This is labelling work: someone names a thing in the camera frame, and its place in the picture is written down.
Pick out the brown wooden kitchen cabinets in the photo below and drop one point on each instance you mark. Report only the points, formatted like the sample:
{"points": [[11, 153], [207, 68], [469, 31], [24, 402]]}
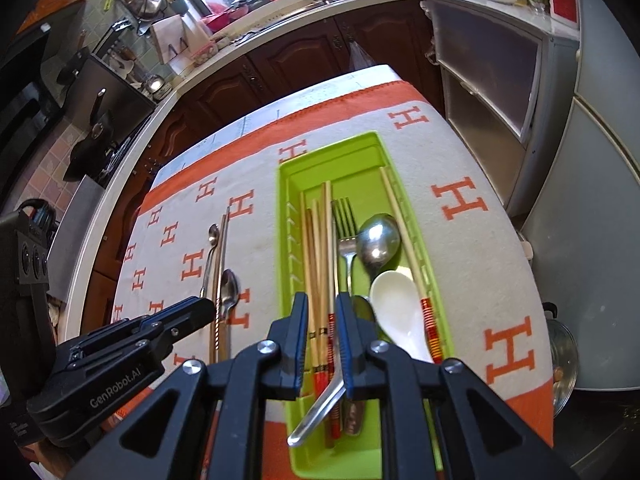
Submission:
{"points": [[300, 70]]}

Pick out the orange and white printed blanket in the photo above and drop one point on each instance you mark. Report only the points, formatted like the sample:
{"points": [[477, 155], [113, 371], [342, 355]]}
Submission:
{"points": [[450, 270]]}

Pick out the large round metal spoon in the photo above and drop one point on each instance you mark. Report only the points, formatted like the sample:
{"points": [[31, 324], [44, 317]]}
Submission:
{"points": [[377, 245]]}

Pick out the metal fork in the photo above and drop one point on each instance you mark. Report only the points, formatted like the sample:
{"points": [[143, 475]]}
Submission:
{"points": [[344, 255]]}

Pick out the small metal spoon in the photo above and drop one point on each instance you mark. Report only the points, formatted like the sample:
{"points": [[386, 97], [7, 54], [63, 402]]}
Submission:
{"points": [[229, 287], [213, 232]]}

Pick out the wooden chopstick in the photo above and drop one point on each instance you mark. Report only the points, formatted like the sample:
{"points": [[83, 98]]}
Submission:
{"points": [[318, 260], [328, 235], [431, 327], [304, 230], [312, 250]]}

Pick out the black frying pan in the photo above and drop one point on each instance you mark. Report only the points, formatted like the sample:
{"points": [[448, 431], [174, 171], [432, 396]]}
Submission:
{"points": [[92, 150]]}

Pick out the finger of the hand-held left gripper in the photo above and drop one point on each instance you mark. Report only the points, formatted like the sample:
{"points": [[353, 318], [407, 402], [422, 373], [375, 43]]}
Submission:
{"points": [[165, 312], [165, 340]]}

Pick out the beige kitchen countertop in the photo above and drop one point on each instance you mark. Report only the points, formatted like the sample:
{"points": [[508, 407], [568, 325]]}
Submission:
{"points": [[250, 49]]}

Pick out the wooden cutting board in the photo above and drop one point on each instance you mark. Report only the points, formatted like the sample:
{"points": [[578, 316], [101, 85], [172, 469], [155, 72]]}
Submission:
{"points": [[175, 35]]}

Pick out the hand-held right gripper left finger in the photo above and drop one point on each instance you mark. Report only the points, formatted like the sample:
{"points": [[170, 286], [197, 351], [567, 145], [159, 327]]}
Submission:
{"points": [[301, 340]]}

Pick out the white ceramic spoon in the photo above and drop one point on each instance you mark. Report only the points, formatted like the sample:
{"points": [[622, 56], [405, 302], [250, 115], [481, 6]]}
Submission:
{"points": [[395, 305]]}

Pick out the green plastic utensil tray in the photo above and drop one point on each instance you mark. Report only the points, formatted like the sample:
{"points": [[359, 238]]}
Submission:
{"points": [[340, 170]]}

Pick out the grey refrigerator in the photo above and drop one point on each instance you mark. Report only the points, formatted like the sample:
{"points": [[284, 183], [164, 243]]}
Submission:
{"points": [[590, 210]]}

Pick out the grey storage cabinet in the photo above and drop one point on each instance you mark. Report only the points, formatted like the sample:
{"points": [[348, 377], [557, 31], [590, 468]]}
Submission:
{"points": [[480, 60]]}

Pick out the steel pot with glass lid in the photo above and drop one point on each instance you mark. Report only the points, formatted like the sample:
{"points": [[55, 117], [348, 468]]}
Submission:
{"points": [[562, 360]]}

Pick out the pink basin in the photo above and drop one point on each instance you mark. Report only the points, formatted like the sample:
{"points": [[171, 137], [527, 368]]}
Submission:
{"points": [[220, 20]]}

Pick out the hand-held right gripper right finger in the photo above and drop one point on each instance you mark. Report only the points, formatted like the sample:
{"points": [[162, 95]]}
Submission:
{"points": [[344, 340]]}

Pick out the metal chopstick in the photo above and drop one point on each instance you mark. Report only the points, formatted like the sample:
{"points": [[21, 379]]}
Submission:
{"points": [[226, 260], [215, 335]]}

